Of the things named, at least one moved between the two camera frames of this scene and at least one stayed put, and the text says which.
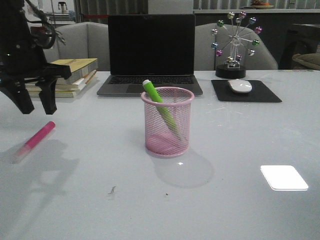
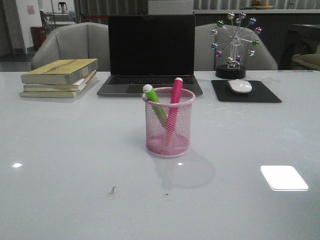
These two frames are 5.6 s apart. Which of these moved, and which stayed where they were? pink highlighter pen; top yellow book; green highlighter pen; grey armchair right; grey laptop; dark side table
Moved: green highlighter pen; pink highlighter pen
Stayed: grey armchair right; top yellow book; grey laptop; dark side table
